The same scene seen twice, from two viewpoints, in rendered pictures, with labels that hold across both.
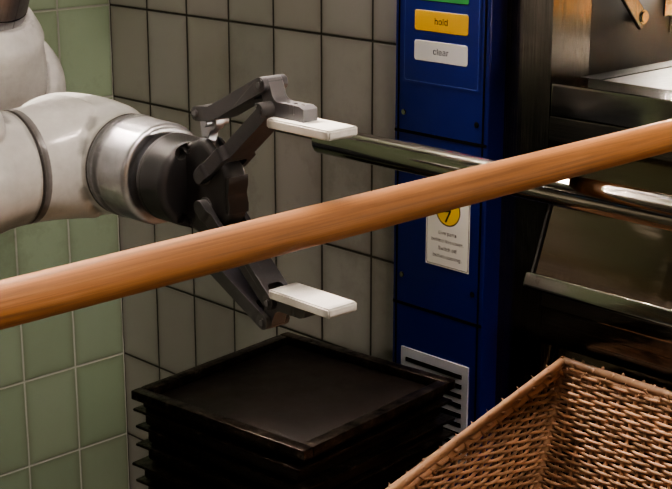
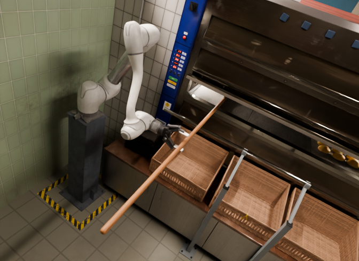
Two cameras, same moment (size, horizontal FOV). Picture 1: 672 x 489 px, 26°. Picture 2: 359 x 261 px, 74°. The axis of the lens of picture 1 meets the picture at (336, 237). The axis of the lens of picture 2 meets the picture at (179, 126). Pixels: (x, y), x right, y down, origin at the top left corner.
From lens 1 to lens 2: 101 cm
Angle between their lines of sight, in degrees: 33
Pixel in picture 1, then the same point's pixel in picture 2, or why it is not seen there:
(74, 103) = (147, 117)
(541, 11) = (186, 85)
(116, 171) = (154, 129)
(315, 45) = (149, 75)
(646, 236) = (194, 115)
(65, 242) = not seen: hidden behind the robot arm
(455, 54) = (173, 87)
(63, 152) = (147, 125)
